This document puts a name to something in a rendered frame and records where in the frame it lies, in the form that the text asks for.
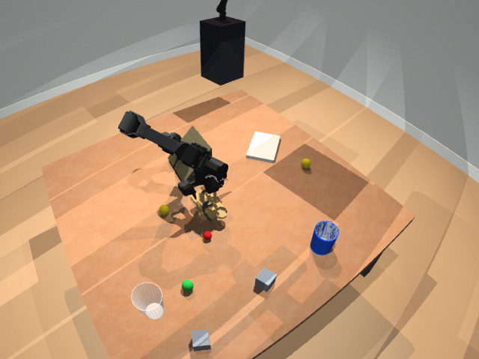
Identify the white paper cup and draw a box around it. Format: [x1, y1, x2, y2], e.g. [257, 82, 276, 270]
[131, 282, 164, 320]

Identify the green ball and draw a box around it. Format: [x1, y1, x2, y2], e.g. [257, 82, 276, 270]
[182, 280, 194, 292]

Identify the blue cup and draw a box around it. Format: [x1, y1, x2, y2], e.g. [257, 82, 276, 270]
[310, 221, 339, 257]

